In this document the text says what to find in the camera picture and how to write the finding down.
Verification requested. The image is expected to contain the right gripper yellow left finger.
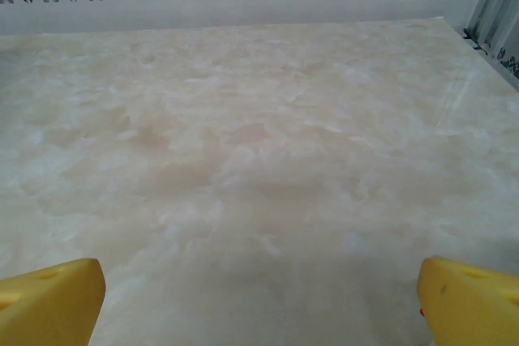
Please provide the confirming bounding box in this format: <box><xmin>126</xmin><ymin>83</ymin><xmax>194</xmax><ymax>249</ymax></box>
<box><xmin>0</xmin><ymin>258</ymin><xmax>107</xmax><ymax>346</ymax></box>

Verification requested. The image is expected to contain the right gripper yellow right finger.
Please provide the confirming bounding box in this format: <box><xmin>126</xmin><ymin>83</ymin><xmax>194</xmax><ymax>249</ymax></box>
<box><xmin>417</xmin><ymin>255</ymin><xmax>519</xmax><ymax>346</ymax></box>

